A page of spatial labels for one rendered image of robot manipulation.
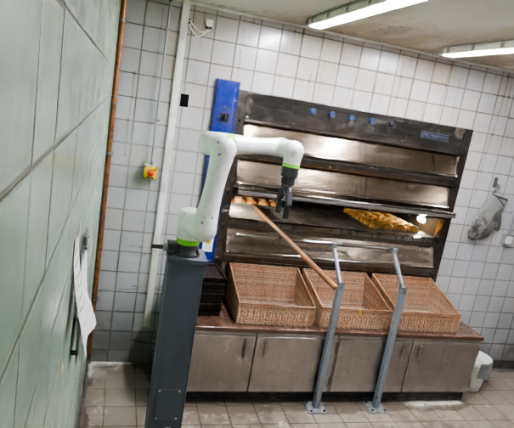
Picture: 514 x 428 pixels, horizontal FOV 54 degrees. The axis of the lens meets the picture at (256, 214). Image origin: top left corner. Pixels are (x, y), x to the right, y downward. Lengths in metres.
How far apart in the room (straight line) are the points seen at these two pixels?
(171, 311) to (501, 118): 3.09
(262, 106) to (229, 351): 1.70
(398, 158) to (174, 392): 2.40
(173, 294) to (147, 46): 1.67
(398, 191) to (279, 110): 1.18
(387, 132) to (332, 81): 0.61
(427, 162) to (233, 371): 2.19
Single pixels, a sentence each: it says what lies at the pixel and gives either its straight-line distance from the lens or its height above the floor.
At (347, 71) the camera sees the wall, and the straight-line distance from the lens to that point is 3.86.
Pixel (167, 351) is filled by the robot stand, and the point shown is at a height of 0.68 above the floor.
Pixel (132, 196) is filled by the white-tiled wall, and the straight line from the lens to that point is 3.61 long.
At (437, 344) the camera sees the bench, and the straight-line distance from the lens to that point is 4.14.
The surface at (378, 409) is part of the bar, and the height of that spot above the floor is 0.01.
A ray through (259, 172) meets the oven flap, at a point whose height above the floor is 1.54.
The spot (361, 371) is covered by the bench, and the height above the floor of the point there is 0.27.
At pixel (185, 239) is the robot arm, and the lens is 2.63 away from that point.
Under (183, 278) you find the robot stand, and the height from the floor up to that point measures 1.10.
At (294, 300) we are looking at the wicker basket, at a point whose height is 0.61.
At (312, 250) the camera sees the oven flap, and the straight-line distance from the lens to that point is 3.97.
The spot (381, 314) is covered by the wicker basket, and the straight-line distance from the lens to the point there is 3.84.
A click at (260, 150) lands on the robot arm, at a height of 1.79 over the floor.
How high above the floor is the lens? 2.02
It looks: 12 degrees down
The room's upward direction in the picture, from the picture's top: 9 degrees clockwise
